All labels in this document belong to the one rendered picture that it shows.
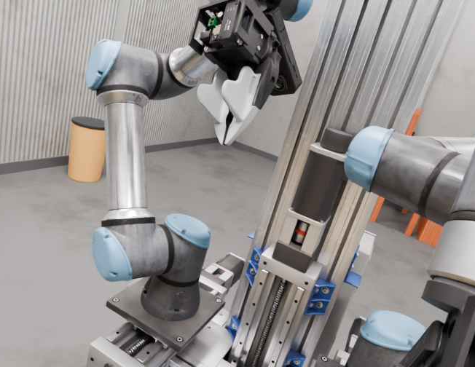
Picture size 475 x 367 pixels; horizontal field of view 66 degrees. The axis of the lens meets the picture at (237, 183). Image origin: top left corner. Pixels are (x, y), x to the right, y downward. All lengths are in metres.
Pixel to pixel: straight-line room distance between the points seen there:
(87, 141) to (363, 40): 3.62
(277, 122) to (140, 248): 6.91
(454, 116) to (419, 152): 6.83
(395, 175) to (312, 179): 0.39
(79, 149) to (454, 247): 4.12
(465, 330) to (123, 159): 0.71
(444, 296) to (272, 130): 7.41
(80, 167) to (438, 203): 4.10
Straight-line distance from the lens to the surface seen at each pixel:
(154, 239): 0.82
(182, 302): 0.93
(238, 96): 0.42
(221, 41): 0.43
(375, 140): 0.44
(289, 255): 0.85
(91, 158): 4.28
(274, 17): 0.50
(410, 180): 0.41
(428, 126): 7.22
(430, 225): 5.91
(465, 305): 0.26
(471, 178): 0.30
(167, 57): 0.93
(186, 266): 0.88
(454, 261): 0.27
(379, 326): 0.79
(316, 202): 0.80
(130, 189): 0.82
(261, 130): 7.73
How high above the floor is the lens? 1.64
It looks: 17 degrees down
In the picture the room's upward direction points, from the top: 16 degrees clockwise
